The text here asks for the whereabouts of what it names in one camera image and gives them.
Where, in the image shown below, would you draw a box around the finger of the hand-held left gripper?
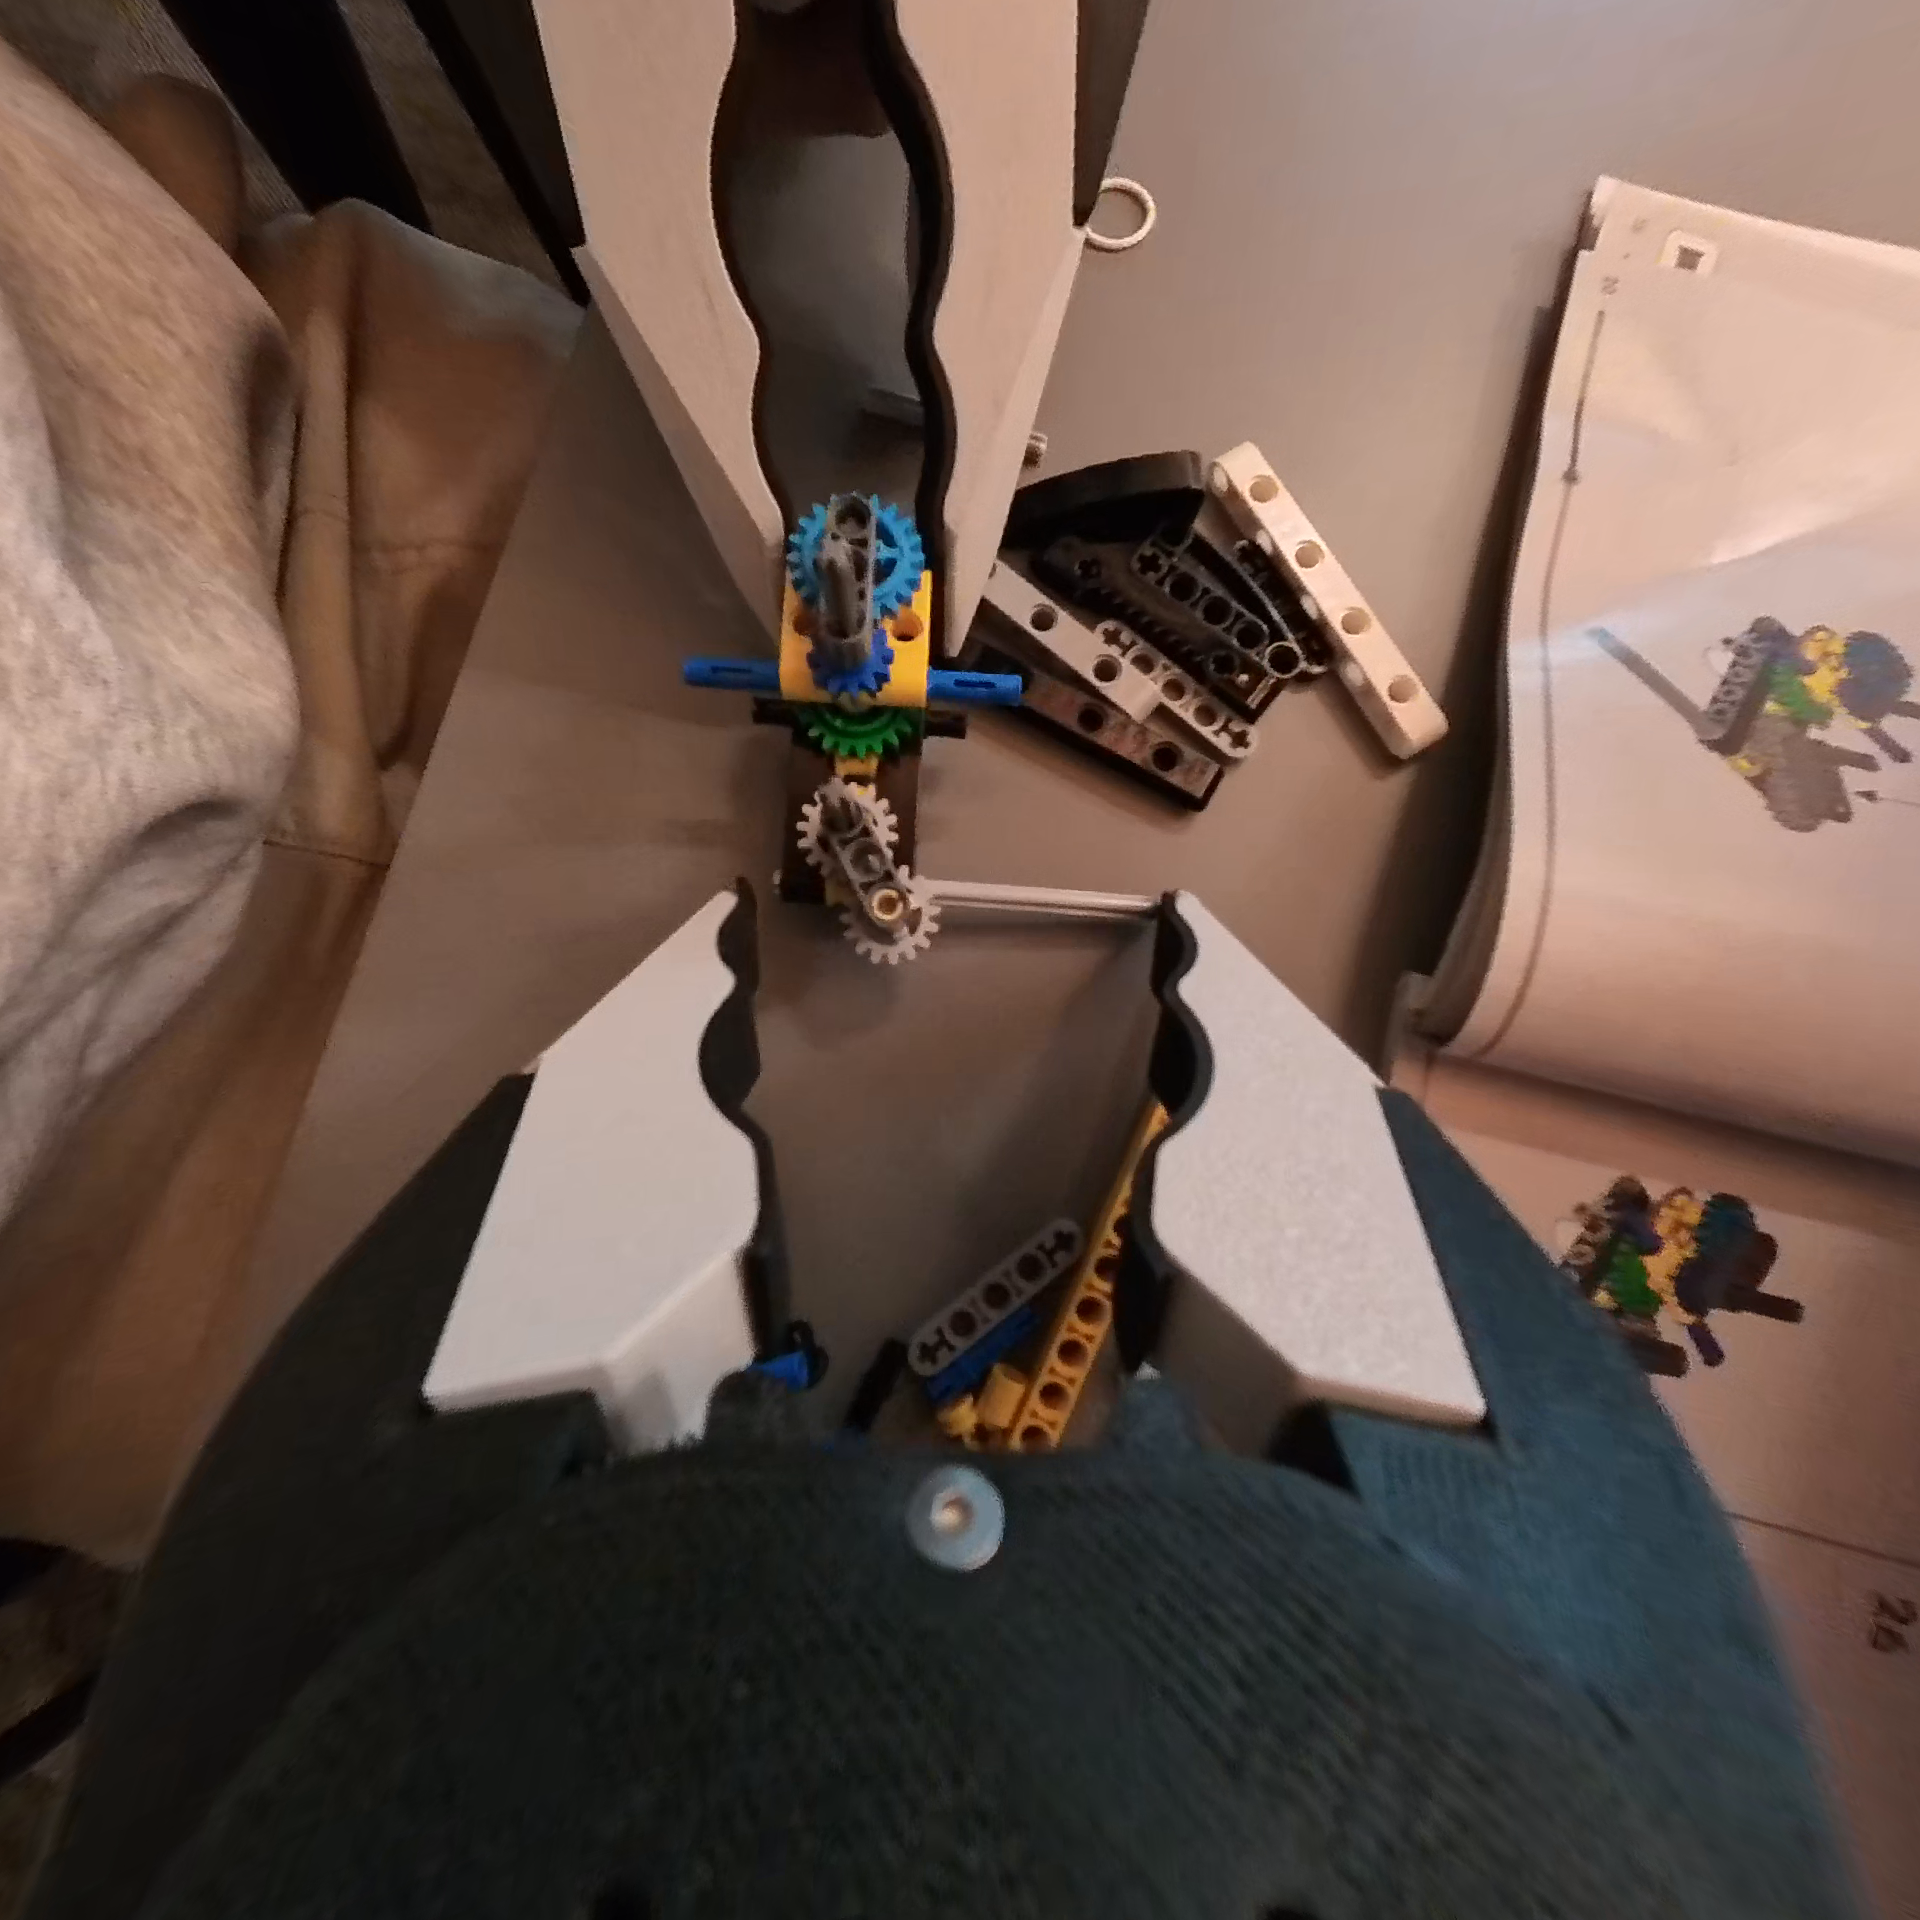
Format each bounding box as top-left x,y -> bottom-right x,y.
865,0 -> 1153,656
533,0 -> 805,570

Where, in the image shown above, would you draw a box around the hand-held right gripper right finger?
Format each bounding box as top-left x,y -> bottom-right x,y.
1123,890 -> 1490,1468

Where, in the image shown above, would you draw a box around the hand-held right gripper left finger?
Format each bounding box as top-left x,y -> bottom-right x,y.
419,888 -> 793,1454

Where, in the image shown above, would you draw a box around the lego gear assembly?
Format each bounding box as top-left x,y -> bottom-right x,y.
680,491 -> 1162,969

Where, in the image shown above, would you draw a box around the yellow lego beam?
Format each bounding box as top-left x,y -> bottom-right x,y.
990,1103 -> 1173,1452

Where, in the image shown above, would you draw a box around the grey thin lego liftarm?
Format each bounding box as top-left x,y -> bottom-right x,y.
906,1218 -> 1086,1375

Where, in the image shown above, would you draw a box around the blue lego pin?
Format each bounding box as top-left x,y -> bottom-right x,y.
942,1311 -> 1039,1386

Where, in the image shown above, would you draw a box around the lego instruction booklet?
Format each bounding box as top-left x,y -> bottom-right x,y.
1387,171 -> 1920,1920

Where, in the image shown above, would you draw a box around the pile of lego beams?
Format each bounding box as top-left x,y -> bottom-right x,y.
960,441 -> 1453,811

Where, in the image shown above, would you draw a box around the person's beige trousers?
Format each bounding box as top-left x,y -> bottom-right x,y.
0,90 -> 589,1562

